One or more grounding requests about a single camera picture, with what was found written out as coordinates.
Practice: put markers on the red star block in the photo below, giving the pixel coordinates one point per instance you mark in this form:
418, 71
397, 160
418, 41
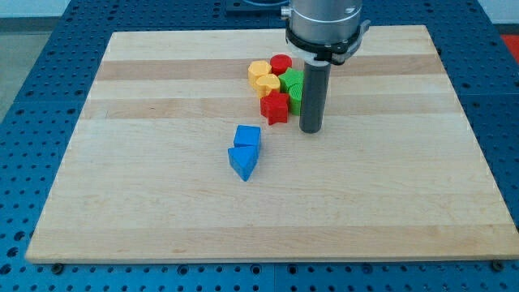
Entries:
275, 107

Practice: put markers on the yellow heart block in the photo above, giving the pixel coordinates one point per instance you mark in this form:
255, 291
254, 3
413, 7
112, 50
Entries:
265, 84

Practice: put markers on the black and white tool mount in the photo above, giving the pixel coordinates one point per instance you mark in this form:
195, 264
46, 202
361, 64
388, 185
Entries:
335, 54

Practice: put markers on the green star block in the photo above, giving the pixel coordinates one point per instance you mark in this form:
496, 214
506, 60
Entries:
289, 78

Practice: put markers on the blue cube block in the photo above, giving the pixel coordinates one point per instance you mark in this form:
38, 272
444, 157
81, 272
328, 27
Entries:
246, 135

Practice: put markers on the yellow hexagon block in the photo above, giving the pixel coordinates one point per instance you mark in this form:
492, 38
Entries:
257, 69

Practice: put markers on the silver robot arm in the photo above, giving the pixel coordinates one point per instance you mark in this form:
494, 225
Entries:
323, 33

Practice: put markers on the light wooden board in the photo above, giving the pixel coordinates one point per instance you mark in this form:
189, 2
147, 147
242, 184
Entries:
394, 174

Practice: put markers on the red cylinder block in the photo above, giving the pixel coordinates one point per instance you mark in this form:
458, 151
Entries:
280, 63

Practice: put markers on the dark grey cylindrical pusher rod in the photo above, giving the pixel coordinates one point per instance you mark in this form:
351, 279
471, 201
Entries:
314, 92

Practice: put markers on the green rounded block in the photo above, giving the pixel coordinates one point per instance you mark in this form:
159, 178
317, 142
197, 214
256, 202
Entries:
295, 92

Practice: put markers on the blue triangle block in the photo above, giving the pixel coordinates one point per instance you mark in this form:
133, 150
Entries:
243, 160

